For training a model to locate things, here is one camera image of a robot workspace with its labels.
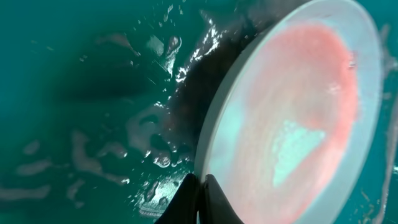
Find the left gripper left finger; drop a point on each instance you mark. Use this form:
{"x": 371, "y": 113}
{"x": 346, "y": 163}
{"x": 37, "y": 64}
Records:
{"x": 182, "y": 209}

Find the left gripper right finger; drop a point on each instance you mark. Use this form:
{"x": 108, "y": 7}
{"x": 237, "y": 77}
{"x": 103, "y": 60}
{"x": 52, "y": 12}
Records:
{"x": 216, "y": 208}

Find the teal plastic tray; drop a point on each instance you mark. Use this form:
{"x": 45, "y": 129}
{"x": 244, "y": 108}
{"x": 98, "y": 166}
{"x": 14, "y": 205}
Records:
{"x": 103, "y": 103}

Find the light blue plate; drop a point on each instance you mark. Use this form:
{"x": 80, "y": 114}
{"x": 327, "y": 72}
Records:
{"x": 291, "y": 125}

